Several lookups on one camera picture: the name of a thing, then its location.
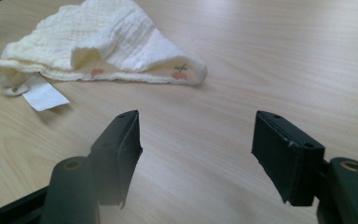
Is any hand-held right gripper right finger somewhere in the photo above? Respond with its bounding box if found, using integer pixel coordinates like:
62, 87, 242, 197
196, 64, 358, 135
251, 110, 326, 207

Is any white muslin cloth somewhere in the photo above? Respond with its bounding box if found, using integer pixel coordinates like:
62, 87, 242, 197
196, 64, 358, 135
0, 0, 208, 112

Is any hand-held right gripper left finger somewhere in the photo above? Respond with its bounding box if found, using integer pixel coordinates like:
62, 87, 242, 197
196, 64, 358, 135
88, 109, 144, 209

